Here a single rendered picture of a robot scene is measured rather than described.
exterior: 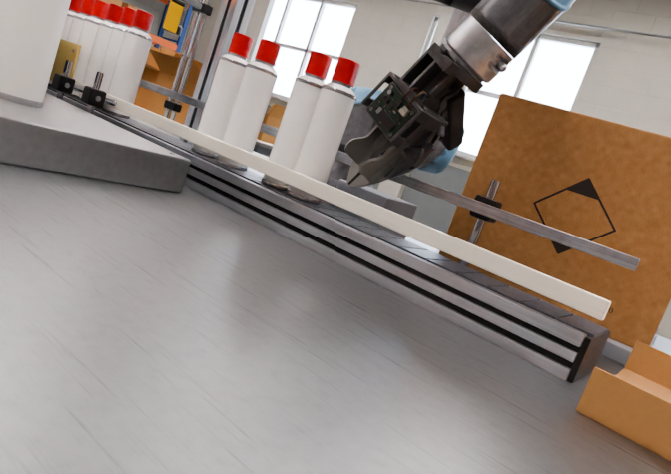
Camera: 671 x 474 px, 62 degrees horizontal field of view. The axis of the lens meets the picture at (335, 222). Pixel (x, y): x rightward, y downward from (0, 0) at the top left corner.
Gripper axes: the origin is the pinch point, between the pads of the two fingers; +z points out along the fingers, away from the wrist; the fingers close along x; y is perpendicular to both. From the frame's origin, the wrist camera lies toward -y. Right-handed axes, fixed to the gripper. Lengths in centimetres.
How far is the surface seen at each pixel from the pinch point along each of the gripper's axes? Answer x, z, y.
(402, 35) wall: -403, 45, -536
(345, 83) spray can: -11.5, -6.9, 1.3
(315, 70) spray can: -16.9, -4.5, 1.6
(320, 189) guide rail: -0.5, 3.6, 4.5
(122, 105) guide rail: -43, 28, 4
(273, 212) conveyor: -2.5, 10.8, 5.9
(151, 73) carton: -193, 104, -111
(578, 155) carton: 12.0, -21.9, -16.6
